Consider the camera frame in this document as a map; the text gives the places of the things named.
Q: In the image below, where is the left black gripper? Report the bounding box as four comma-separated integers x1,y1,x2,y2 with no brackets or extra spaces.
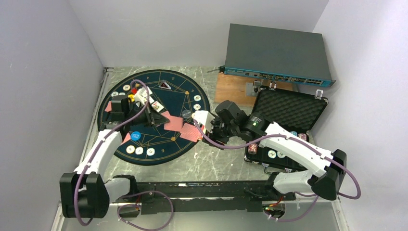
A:
125,101,169,128

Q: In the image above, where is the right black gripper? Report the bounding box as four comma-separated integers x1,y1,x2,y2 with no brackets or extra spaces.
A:
202,114,238,150

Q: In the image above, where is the face up card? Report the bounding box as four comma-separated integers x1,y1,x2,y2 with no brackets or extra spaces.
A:
151,101,165,113
145,87,154,104

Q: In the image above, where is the red card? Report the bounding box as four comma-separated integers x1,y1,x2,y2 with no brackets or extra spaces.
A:
161,111,184,132

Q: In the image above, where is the white chip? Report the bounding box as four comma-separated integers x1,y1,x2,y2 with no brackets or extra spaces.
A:
135,147,144,155

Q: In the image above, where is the yellow chip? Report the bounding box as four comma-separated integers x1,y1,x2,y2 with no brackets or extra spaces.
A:
126,145,135,154

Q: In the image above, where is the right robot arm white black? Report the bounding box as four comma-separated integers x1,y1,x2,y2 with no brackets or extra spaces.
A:
193,101,347,201

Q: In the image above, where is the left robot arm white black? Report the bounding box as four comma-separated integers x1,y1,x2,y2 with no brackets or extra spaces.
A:
59,95,169,222

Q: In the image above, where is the round dark blue poker mat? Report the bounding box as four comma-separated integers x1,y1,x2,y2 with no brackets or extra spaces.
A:
97,69,210,166

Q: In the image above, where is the blue round blind button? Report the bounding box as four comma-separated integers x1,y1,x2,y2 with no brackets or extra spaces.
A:
130,131,141,141

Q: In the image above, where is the wooden board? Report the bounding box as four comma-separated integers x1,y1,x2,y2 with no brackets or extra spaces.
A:
214,73,294,107

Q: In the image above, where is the red chip roll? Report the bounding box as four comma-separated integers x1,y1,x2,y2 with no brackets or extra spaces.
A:
248,143,258,154

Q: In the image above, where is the triangular red black marker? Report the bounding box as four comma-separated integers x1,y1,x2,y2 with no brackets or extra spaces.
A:
158,80,171,90

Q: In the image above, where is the grey dealer button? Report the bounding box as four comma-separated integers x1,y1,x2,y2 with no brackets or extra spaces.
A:
181,109,192,119

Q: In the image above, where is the black poker chip case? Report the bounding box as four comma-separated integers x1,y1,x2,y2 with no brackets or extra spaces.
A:
244,89,329,172

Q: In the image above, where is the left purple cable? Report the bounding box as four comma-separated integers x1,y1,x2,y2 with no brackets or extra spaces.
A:
74,79,174,231

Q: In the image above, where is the purple cable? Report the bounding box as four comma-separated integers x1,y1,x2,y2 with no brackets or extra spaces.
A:
74,79,174,231
193,119,362,223

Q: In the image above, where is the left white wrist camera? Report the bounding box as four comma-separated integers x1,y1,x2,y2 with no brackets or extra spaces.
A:
131,88,148,107

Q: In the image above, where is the aluminium frame rail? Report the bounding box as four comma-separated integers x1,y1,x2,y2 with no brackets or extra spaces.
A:
51,67,114,231

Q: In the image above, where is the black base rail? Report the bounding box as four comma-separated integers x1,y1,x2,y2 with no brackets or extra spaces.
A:
117,180,296,215

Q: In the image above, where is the grey network switch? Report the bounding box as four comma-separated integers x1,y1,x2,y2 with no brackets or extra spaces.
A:
220,24,336,87

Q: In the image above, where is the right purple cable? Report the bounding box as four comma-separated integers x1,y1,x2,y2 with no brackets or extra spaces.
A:
193,119,362,223

